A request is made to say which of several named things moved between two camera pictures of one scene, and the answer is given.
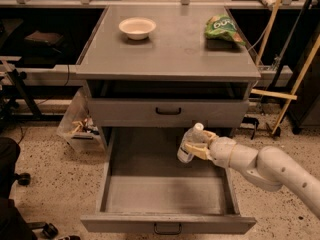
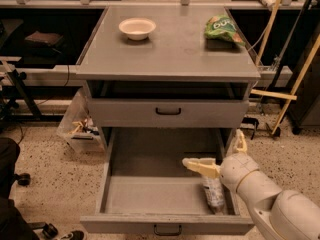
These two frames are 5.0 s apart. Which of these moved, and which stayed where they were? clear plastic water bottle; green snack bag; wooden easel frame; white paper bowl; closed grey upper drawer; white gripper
Moved: clear plastic water bottle; white gripper
Stayed: closed grey upper drawer; wooden easel frame; white paper bowl; green snack bag
